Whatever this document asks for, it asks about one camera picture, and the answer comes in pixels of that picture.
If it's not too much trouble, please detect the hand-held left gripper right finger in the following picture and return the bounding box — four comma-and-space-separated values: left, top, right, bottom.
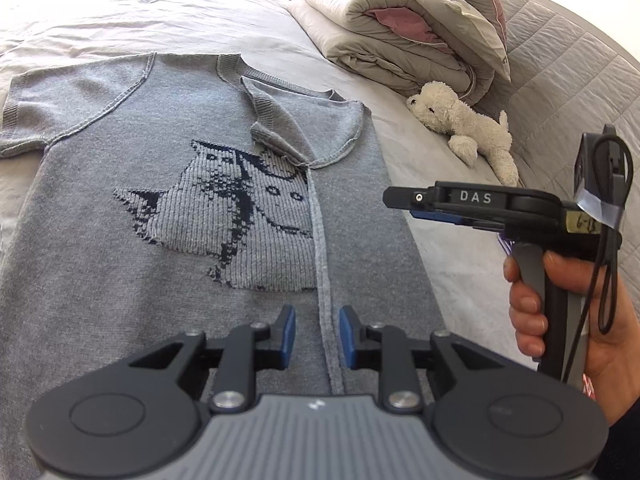
338, 304, 507, 414

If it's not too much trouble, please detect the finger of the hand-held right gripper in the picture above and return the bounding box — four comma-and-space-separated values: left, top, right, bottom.
409, 209, 474, 226
383, 185, 437, 211

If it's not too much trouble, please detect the grey knitted cat-print sweater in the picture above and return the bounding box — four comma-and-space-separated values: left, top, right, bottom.
0, 52, 447, 480

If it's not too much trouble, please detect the person's right hand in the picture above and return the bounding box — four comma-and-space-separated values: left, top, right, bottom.
503, 252, 640, 402

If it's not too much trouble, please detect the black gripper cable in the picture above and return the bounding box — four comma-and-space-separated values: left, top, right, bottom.
562, 129, 634, 386

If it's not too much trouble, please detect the person's right forearm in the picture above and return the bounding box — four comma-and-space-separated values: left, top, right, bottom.
597, 355, 640, 431

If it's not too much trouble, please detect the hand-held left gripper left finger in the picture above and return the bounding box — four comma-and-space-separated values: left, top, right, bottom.
127, 304, 297, 414

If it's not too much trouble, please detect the grey quilted headboard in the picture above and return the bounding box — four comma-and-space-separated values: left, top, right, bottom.
470, 0, 640, 243

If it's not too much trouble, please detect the white plush dog toy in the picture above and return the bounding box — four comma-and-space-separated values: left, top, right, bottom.
405, 81, 520, 187

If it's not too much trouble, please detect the folded grey pink quilt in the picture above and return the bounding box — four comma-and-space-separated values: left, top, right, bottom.
287, 0, 512, 99

